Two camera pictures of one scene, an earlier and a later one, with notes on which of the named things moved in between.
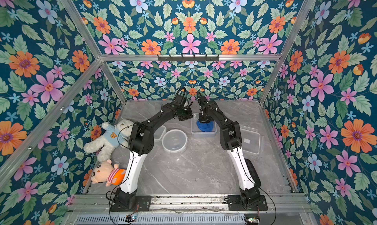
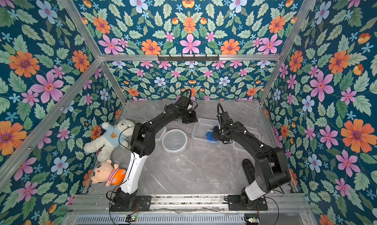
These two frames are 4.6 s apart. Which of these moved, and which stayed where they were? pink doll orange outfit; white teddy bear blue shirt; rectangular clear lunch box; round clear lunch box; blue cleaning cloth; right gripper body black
Moved: blue cleaning cloth; right gripper body black
Stayed: white teddy bear blue shirt; pink doll orange outfit; rectangular clear lunch box; round clear lunch box
